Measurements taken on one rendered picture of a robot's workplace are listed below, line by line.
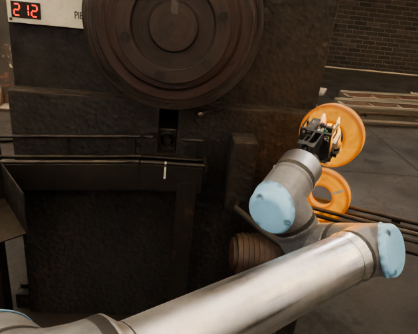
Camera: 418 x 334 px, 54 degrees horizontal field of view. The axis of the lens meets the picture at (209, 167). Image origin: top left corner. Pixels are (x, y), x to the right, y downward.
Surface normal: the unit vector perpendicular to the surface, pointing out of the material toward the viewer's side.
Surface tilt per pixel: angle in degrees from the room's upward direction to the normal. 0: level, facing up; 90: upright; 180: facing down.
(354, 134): 89
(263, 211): 102
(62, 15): 90
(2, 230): 5
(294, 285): 42
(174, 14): 90
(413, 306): 0
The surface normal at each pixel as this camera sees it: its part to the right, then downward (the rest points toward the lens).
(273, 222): -0.58, 0.47
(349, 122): -0.53, 0.29
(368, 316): 0.10, -0.90
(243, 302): 0.43, -0.65
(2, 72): 0.05, 0.43
